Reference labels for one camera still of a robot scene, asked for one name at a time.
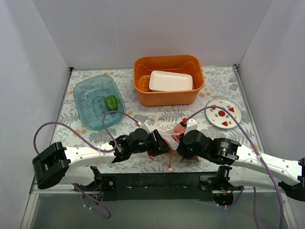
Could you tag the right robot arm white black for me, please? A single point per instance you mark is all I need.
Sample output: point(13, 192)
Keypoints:
point(242, 166)

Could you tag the watermelon pattern round plate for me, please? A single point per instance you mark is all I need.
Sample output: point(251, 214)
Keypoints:
point(221, 118)

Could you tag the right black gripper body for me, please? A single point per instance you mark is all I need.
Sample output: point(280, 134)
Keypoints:
point(182, 147)

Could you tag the white rectangular tray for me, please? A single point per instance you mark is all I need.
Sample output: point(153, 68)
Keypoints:
point(170, 82)

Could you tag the pink fake peach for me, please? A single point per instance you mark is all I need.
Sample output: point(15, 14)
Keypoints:
point(179, 129)

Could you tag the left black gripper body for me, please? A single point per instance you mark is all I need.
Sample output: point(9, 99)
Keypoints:
point(161, 142)

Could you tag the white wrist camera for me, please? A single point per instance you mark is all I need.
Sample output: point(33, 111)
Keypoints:
point(145, 125)
point(189, 125)

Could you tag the orange plastic bin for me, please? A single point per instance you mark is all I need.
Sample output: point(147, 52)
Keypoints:
point(186, 64)

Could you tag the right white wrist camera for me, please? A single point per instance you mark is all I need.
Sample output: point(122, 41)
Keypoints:
point(189, 125)

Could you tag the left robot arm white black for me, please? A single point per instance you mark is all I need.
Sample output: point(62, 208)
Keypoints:
point(59, 164)

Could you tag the green fake bell pepper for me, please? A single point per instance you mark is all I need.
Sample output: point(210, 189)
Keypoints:
point(111, 102)

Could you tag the clear zip top bag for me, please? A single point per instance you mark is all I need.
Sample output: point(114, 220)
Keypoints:
point(172, 139)

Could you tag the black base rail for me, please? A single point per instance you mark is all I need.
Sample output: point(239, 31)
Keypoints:
point(201, 186)

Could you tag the floral table mat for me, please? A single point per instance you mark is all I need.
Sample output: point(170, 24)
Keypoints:
point(219, 82)

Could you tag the teal transparent plastic tray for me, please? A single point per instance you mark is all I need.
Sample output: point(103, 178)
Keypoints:
point(89, 98)

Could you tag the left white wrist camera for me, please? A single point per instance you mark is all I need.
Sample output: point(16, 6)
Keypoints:
point(145, 125)

